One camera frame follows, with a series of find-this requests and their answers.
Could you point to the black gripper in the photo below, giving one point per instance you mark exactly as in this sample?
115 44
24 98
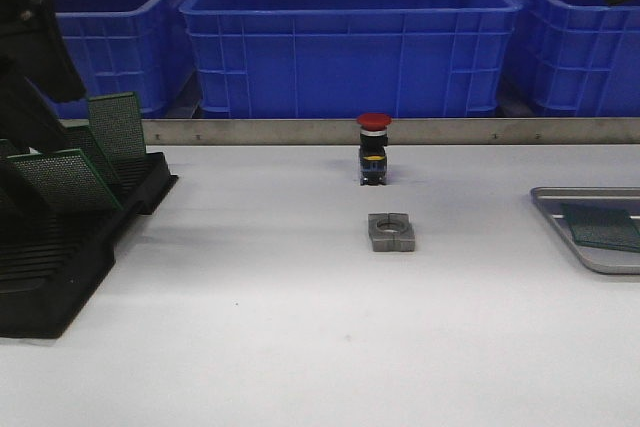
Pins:
35 67

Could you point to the green circuit board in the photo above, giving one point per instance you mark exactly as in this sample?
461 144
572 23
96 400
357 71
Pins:
600 227

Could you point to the black slotted board rack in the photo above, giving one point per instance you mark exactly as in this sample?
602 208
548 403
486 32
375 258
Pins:
51 265

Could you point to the silver metal tray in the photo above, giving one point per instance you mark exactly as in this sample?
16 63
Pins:
548 200

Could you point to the right blue plastic crate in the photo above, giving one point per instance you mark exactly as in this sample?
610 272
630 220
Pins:
576 58

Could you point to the blue plastic crate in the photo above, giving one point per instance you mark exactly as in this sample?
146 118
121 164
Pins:
129 45
304 59
576 58

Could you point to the left blue plastic crate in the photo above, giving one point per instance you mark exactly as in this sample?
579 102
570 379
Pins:
129 45

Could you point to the centre blue plastic crate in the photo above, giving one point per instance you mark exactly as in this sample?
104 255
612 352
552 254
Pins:
304 59

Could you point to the red emergency stop button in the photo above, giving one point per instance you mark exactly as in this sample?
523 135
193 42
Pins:
372 154

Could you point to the grey metal clamp block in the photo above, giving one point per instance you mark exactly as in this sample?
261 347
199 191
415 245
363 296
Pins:
391 232

